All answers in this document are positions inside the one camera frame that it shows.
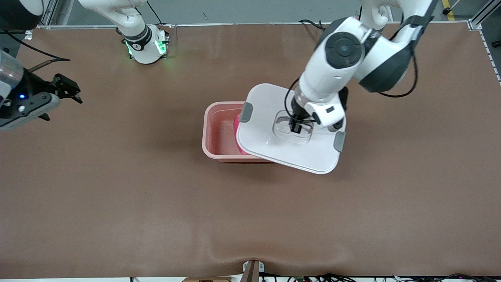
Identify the black right base cable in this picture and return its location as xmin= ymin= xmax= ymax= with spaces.
xmin=147 ymin=0 xmax=164 ymax=26

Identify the black left base cable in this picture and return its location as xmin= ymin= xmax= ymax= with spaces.
xmin=299 ymin=19 xmax=326 ymax=32

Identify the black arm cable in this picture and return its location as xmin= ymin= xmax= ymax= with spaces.
xmin=0 ymin=29 xmax=71 ymax=62
xmin=285 ymin=0 xmax=419 ymax=124

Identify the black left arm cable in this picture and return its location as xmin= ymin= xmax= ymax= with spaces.
xmin=285 ymin=0 xmax=419 ymax=124

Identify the black base cable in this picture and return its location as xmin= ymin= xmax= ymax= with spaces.
xmin=299 ymin=19 xmax=326 ymax=32
xmin=147 ymin=0 xmax=164 ymax=26

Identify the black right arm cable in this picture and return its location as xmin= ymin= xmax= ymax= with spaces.
xmin=0 ymin=29 xmax=71 ymax=62

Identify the pink plastic storage box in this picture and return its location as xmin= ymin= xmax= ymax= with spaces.
xmin=202 ymin=101 xmax=274 ymax=163

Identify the white plastic box lid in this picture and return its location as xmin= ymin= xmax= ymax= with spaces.
xmin=236 ymin=83 xmax=347 ymax=175

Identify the brown table mat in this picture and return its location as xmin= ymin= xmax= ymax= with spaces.
xmin=0 ymin=22 xmax=501 ymax=279

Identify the silver table edge rail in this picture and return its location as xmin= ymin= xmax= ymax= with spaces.
xmin=37 ymin=22 xmax=482 ymax=30

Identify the grey rod with black foot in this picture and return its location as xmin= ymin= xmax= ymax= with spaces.
xmin=442 ymin=0 xmax=462 ymax=15

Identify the metal table clamp bracket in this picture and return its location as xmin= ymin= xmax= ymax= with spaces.
xmin=242 ymin=260 xmax=265 ymax=282

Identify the aluminium frame post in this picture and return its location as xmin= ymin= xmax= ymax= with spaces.
xmin=39 ymin=0 xmax=75 ymax=27
xmin=468 ymin=0 xmax=501 ymax=31

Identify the white dashed edge strip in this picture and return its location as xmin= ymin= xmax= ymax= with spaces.
xmin=479 ymin=31 xmax=501 ymax=85

